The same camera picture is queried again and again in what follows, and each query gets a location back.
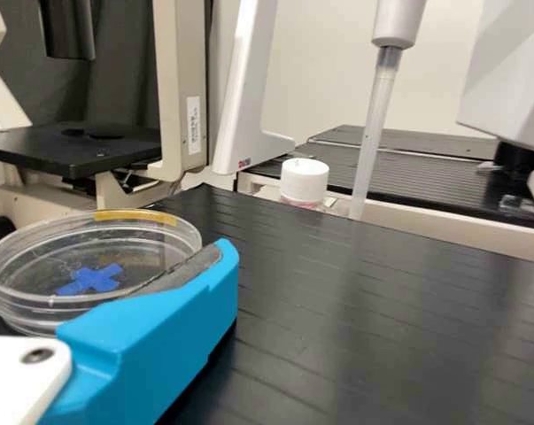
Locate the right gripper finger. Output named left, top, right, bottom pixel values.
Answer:
left=40, top=237, right=241, bottom=425

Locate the petri dish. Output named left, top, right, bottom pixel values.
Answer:
left=0, top=208, right=204, bottom=340

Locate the black platform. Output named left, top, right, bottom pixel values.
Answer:
left=308, top=124, right=500, bottom=160
left=237, top=148, right=534, bottom=231
left=0, top=183, right=534, bottom=425

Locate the white-capped bottle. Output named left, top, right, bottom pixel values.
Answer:
left=278, top=158, right=330, bottom=213

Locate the white pipette stand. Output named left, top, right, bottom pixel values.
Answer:
left=211, top=0, right=534, bottom=231

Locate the cream microscope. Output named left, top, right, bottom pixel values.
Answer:
left=0, top=0, right=211, bottom=249

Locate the pipette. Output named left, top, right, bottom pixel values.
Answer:
left=346, top=0, right=429, bottom=221

